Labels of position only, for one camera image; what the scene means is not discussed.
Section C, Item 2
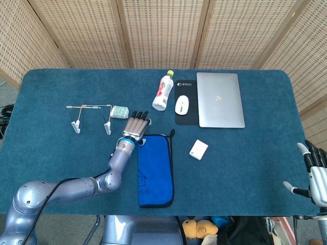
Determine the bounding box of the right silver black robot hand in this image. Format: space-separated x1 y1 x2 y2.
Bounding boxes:
283 139 327 207

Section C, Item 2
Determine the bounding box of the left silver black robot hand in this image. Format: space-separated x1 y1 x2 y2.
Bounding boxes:
123 110 152 143

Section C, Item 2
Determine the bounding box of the grey and blue cloth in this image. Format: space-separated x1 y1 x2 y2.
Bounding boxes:
137 129 176 209

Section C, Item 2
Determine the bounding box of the green white tissue pack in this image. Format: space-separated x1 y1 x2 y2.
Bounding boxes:
110 105 129 119

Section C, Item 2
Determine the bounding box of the plastic bottle green cap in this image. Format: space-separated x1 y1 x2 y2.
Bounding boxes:
152 70 175 111

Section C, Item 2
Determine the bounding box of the white computer mouse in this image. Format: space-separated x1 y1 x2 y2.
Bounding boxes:
175 95 190 115

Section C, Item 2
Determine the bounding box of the black mouse pad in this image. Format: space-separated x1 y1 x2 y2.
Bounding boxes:
174 80 200 126

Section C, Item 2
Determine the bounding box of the white power adapter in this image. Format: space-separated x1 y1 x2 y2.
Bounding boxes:
189 139 209 161

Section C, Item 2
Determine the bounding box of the silver closed laptop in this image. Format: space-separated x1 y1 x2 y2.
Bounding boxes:
196 72 246 129

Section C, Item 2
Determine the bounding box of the blue carpet table cover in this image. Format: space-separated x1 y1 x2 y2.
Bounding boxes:
0 68 320 217

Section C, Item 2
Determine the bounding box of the black bag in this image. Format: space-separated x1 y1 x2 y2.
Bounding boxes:
217 216 272 245

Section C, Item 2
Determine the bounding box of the woven bamboo folding screen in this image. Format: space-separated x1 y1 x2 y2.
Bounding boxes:
0 0 327 156

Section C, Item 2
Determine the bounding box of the grey robot torso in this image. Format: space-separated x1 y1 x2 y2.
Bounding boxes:
102 215 186 245

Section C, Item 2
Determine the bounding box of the blue plastic object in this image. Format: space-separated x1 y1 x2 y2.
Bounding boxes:
211 215 232 227

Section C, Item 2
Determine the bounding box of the yellow plush toy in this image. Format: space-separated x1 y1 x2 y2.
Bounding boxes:
181 218 219 240

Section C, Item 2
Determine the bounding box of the pink wooden frame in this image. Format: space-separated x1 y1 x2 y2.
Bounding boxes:
270 216 294 245

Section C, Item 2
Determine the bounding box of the folding metal stand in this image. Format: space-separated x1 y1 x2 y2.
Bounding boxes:
65 104 113 135

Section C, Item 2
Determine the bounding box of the black cable bundle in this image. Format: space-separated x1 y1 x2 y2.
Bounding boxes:
0 104 16 140

